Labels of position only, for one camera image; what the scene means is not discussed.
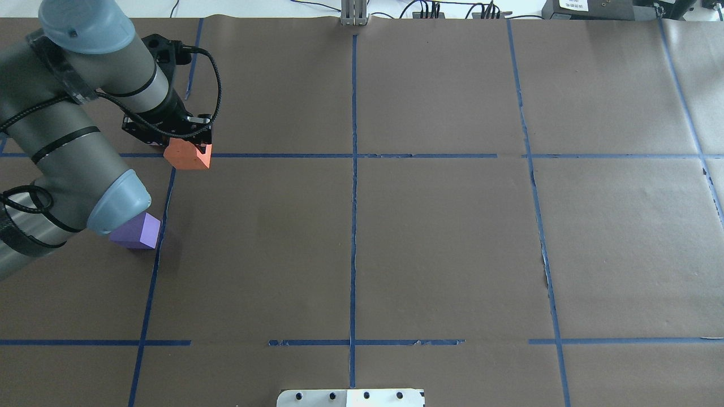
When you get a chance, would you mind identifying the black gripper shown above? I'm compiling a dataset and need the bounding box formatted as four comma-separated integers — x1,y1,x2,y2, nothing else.
122,114,213,154

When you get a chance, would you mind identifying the orange foam cube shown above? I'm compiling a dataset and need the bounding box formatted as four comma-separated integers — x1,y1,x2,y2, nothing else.
163,138,213,170

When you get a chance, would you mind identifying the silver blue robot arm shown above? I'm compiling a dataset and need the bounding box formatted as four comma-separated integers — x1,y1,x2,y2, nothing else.
1,1,222,279

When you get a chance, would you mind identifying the purple foam cube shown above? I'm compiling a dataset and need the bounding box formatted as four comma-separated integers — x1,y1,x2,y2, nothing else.
109,212,161,250

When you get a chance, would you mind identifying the black power strip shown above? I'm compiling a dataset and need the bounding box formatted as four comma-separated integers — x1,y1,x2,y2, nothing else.
413,8,445,20

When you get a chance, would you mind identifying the brown paper table cover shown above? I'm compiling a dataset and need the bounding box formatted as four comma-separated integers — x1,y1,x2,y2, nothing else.
2,15,722,406

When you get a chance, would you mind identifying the black box with label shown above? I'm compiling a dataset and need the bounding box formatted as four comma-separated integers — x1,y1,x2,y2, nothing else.
541,1,659,21

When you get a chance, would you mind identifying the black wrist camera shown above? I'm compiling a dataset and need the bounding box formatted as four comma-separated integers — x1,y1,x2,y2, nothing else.
141,33,192,68

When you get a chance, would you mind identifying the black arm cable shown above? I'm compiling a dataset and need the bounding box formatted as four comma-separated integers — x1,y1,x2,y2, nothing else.
0,45,222,249

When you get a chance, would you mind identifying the aluminium frame post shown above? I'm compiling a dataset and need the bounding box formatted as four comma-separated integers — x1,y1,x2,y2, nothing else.
341,0,369,27

